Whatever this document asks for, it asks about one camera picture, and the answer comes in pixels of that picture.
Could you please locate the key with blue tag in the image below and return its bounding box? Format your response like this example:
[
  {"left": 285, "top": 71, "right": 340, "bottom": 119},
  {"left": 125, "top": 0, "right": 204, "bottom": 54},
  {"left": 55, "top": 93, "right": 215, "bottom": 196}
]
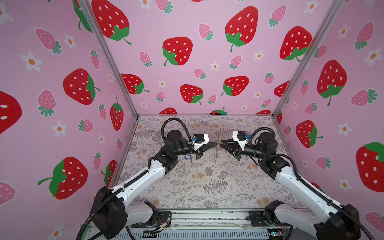
[{"left": 184, "top": 155, "right": 193, "bottom": 163}]

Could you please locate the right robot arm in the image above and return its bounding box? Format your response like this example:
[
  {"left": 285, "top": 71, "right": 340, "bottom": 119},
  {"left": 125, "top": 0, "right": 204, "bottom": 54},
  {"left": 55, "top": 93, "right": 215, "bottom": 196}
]
[{"left": 221, "top": 128, "right": 363, "bottom": 240}]

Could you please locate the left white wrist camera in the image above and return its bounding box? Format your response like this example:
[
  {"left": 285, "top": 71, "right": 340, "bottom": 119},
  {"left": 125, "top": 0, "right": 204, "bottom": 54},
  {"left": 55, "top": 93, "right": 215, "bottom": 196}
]
[{"left": 192, "top": 134, "right": 210, "bottom": 152}]

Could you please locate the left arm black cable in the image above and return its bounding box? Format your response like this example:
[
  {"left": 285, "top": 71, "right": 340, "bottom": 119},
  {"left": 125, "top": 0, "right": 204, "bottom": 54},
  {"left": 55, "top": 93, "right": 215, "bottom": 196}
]
[{"left": 160, "top": 117, "right": 193, "bottom": 142}]

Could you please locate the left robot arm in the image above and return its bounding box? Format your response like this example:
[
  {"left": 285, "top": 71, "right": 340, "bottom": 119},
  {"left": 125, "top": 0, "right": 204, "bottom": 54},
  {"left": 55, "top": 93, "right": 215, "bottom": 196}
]
[{"left": 87, "top": 130, "right": 217, "bottom": 240}]

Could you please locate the right corner aluminium post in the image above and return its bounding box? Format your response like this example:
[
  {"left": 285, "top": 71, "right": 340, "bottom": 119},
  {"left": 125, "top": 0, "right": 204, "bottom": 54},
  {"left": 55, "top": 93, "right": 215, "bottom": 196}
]
[{"left": 272, "top": 0, "right": 345, "bottom": 120}]

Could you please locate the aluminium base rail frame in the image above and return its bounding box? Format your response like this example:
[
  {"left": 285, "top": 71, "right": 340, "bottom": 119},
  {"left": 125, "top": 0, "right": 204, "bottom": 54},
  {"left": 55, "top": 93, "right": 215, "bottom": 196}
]
[{"left": 84, "top": 205, "right": 323, "bottom": 240}]

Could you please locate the left corner aluminium post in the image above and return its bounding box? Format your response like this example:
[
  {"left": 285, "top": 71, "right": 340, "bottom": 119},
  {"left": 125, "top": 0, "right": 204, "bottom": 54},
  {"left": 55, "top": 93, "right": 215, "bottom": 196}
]
[{"left": 79, "top": 0, "right": 139, "bottom": 120}]

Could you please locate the corner aluminium post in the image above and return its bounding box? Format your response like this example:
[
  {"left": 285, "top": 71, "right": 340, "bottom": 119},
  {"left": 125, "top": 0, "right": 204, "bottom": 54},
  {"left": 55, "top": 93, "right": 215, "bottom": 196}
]
[
  {"left": 79, "top": 0, "right": 139, "bottom": 120},
  {"left": 272, "top": 0, "right": 345, "bottom": 120}
]

